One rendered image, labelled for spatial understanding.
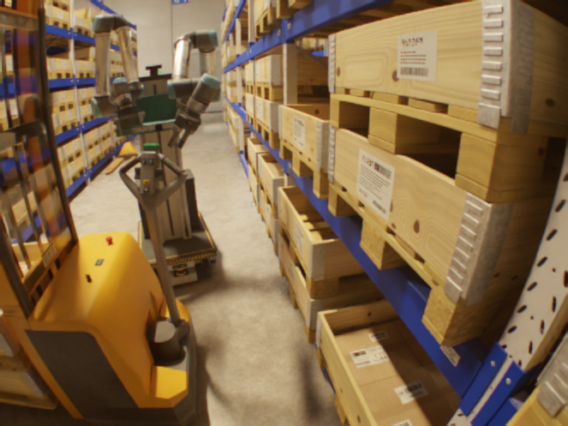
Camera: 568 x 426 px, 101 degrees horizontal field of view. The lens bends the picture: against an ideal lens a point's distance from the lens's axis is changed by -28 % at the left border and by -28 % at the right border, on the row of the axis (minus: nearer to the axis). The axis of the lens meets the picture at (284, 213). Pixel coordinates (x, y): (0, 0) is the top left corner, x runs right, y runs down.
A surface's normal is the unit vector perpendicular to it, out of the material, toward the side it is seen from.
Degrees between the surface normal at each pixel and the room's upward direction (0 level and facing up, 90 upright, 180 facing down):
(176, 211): 90
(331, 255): 90
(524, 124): 90
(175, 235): 90
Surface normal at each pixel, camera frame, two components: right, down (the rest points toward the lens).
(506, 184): 0.22, 0.40
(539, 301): -0.97, 0.10
